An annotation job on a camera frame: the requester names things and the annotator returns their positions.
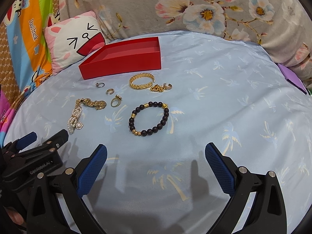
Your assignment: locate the white pearl bracelet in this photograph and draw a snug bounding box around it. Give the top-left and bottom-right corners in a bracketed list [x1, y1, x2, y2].
[66, 107, 84, 135]

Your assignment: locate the gold wrist watch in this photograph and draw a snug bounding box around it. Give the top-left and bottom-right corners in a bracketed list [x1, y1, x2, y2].
[75, 98, 107, 110]

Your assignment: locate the gold ring with stone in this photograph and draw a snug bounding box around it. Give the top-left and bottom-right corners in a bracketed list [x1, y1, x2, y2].
[110, 94, 123, 108]

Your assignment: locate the small gold hoop earring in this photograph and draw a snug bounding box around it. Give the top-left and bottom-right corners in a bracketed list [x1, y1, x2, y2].
[106, 88, 114, 95]

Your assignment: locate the black bead gold bracelet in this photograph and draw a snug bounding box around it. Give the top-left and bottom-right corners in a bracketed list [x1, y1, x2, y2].
[128, 101, 170, 137]

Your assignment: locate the gold bangle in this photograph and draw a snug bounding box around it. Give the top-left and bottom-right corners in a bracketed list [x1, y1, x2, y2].
[129, 72, 155, 90]

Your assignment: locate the red jewelry tray box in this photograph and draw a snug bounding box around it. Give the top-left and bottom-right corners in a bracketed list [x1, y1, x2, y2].
[79, 37, 161, 80]

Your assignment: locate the person's left hand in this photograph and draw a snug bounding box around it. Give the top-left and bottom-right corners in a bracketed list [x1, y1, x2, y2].
[5, 208, 24, 226]

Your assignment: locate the pink white cat pillow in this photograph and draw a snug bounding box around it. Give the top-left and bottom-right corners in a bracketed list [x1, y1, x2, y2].
[43, 11, 105, 75]

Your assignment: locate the purple object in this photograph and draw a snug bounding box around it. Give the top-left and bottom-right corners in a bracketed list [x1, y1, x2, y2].
[277, 63, 308, 95]

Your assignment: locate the colourful cartoon blanket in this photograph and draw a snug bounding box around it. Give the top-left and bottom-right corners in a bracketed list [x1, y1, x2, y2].
[1, 0, 59, 142]

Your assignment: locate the grey floral blanket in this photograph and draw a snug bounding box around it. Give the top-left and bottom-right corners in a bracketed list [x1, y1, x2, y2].
[53, 0, 311, 88]

